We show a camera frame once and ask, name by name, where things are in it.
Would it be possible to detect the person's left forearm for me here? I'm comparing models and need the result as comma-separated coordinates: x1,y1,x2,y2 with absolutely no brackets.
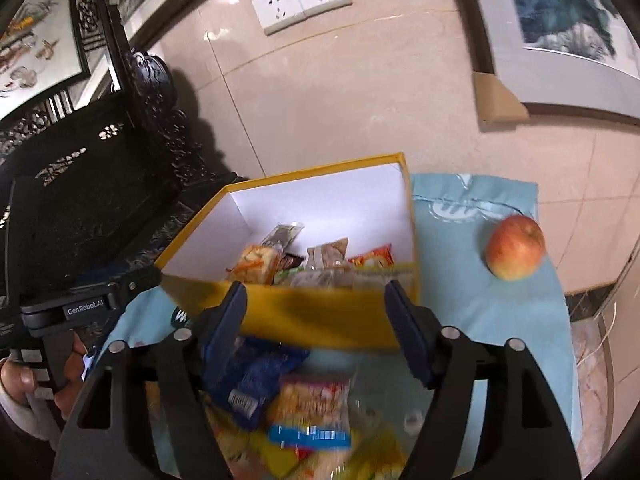
0,390,66,456

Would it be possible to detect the clear nut snack packet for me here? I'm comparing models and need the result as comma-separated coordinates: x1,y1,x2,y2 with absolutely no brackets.
306,237,349,271

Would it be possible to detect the framed lotus painting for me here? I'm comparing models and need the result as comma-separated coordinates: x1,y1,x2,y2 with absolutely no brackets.
440,0,640,126

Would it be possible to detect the clear blue-edged snack packet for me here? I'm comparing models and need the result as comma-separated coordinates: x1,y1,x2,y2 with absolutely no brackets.
267,375,353,453

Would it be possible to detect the cardboard corner protector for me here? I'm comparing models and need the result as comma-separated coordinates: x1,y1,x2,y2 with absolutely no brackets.
472,71,530,123

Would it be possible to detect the clear green snack packet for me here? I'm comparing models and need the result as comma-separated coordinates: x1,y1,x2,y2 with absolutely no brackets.
274,266,416,292

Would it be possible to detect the white cable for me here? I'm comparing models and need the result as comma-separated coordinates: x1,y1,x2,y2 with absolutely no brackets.
575,305,618,367

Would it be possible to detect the blue snack packet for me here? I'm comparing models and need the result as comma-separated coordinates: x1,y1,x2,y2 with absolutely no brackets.
202,336,311,431

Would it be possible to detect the dark carved wooden furniture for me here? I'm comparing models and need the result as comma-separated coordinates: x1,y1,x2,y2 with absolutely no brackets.
0,0,241,361

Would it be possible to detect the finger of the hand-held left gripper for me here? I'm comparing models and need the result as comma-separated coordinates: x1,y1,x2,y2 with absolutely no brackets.
112,265,164,308

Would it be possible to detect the red yellow apple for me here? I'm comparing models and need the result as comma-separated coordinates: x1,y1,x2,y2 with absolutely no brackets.
484,214,547,282

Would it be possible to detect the orange bread snack packet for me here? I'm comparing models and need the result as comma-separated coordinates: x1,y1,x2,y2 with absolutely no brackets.
227,244,281,286

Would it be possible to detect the framed fish painting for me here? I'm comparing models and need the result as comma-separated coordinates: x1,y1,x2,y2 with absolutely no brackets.
0,0,92,118

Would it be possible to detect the pile of snack packets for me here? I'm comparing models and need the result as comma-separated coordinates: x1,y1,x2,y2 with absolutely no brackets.
150,380,406,480

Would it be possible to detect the dark brown snack packet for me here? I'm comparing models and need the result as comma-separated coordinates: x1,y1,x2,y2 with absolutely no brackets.
260,222,305,268

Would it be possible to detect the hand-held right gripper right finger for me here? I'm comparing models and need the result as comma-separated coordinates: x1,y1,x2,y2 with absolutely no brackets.
384,279,583,480

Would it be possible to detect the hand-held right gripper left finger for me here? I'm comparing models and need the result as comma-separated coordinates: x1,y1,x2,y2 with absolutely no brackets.
52,280,248,480

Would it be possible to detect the light blue tablecloth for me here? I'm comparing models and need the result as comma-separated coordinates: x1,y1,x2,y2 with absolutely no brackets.
97,172,583,480

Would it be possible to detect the person's left hand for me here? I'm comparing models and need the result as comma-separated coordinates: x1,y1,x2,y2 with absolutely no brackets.
0,335,96,420

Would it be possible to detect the orange red snack packet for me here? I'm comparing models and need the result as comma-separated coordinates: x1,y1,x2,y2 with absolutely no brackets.
348,244,394,268

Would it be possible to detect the yellow cardboard box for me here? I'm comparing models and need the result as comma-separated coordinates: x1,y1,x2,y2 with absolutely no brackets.
154,152,422,353

